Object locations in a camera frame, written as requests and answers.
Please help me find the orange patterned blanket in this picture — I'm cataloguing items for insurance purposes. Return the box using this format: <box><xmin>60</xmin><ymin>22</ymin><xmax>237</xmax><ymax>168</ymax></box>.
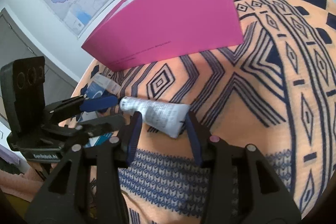
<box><xmin>74</xmin><ymin>0</ymin><xmax>335</xmax><ymax>216</ymax></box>

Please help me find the teal white medicine box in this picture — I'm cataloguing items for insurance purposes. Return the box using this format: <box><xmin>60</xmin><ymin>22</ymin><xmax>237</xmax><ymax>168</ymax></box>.
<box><xmin>78</xmin><ymin>111</ymin><xmax>113</xmax><ymax>148</ymax></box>

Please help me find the white ointment tube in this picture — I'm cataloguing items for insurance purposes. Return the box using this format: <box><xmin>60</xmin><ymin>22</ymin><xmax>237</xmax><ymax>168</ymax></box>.
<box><xmin>120</xmin><ymin>97</ymin><xmax>190</xmax><ymax>139</ymax></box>

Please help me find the pink sleeve left forearm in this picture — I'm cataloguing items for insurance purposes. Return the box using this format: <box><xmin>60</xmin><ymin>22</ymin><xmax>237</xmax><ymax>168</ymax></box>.
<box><xmin>0</xmin><ymin>166</ymin><xmax>43</xmax><ymax>202</ymax></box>

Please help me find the pink cardboard box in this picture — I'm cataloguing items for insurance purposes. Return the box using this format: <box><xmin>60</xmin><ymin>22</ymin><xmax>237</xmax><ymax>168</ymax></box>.
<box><xmin>82</xmin><ymin>0</ymin><xmax>243</xmax><ymax>71</ymax></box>

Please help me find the blue Antine medicine box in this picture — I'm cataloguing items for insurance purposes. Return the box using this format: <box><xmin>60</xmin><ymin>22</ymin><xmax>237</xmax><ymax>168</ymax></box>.
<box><xmin>84</xmin><ymin>74</ymin><xmax>121</xmax><ymax>99</ymax></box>

